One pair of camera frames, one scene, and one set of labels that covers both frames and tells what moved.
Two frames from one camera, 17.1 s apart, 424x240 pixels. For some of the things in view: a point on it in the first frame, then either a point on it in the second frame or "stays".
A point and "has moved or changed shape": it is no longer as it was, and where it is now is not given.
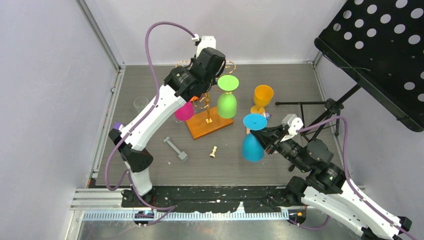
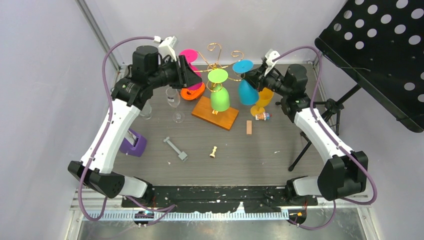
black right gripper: x=265 y=138 -> x=258 y=82
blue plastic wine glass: x=252 y=150 -> x=248 y=95
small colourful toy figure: x=267 y=115 stays
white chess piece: x=212 y=155 stays
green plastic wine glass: x=226 y=102 has moved or changed shape
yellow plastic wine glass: x=263 y=95 stays
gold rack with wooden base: x=206 y=120 has moved or changed shape
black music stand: x=379 y=45 stays
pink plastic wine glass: x=185 y=112 -> x=191 y=56
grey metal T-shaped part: x=182 y=155 stays
